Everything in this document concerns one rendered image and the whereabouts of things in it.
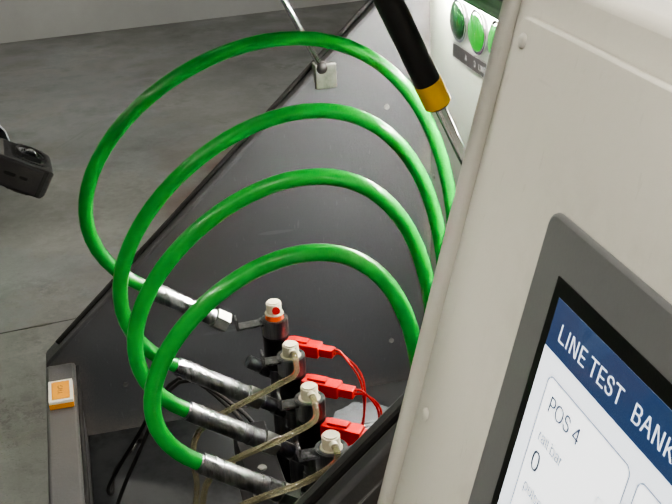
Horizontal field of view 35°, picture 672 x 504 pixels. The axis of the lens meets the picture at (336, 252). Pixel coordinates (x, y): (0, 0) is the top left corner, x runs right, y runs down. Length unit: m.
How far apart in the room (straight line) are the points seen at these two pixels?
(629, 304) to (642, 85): 0.10
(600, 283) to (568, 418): 0.07
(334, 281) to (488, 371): 0.84
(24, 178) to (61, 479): 0.47
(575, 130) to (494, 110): 0.11
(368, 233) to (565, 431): 0.93
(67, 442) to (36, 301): 2.52
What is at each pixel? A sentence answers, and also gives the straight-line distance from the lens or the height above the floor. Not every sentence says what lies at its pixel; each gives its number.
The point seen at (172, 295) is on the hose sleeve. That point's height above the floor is 1.18.
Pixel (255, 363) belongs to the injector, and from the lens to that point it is 1.13.
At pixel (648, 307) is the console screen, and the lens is 0.50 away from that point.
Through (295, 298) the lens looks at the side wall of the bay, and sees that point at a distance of 1.47.
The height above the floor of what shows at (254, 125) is 1.38.
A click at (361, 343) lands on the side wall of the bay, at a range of 1.53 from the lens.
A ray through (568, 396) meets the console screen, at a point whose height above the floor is 1.37.
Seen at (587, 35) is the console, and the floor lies 1.53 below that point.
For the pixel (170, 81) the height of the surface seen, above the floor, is 1.40.
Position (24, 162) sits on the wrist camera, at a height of 1.39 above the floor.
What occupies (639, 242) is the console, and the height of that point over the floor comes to 1.46.
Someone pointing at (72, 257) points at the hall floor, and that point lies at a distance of 4.10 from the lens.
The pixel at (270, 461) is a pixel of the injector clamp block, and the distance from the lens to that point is 1.17.
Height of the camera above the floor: 1.67
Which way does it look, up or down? 25 degrees down
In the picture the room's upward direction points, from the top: 2 degrees counter-clockwise
